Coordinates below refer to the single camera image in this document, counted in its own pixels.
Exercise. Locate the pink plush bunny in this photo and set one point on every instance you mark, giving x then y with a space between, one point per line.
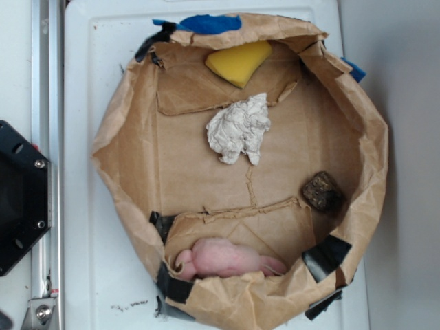
219 257

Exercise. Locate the crumpled white paper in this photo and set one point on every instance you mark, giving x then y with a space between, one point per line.
239 129

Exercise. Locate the yellow sponge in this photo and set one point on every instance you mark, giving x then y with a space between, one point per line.
238 64

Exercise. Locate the dark brown rock block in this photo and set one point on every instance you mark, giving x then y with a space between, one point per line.
323 193

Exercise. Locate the blue tape piece right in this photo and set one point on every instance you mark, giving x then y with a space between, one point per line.
356 72

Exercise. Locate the brown paper bag enclosure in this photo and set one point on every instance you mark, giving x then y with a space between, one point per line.
170 189

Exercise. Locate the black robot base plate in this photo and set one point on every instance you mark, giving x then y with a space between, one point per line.
24 196

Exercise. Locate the aluminium rail frame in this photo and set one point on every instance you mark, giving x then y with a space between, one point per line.
47 78

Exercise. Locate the metal corner bracket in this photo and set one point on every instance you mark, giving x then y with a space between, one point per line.
39 314

